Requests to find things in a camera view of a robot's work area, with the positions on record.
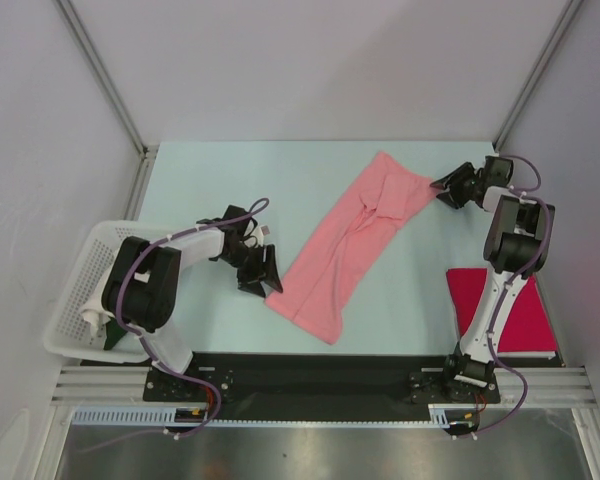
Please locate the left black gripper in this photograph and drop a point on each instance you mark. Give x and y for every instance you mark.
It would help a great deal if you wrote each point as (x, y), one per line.
(262, 271)

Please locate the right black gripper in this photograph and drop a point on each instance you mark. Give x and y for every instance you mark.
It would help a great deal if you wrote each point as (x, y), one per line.
(453, 181)

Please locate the pink t shirt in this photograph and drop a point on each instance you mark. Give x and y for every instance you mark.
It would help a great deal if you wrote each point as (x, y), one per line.
(382, 199)

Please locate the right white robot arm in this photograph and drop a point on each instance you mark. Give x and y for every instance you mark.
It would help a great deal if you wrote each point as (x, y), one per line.
(516, 246)

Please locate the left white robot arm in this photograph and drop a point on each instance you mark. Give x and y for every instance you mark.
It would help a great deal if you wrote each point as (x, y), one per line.
(140, 291)

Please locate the dark green t shirt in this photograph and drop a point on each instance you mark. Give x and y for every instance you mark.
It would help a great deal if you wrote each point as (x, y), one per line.
(114, 334)

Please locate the folded red t shirt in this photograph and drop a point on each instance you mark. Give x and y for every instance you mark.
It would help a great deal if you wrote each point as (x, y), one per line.
(527, 332)

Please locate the white crumpled t shirt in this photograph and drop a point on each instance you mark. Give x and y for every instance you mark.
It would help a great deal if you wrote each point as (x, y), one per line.
(95, 315)

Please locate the white plastic basket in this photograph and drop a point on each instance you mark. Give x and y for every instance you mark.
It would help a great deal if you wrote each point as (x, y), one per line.
(67, 334)

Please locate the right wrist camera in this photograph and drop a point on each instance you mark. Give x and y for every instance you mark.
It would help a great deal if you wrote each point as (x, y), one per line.
(497, 171)

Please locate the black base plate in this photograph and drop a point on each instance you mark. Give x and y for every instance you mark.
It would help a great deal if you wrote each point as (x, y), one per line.
(294, 387)

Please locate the white slotted cable duct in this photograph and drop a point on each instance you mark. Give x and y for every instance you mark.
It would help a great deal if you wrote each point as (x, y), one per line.
(184, 418)

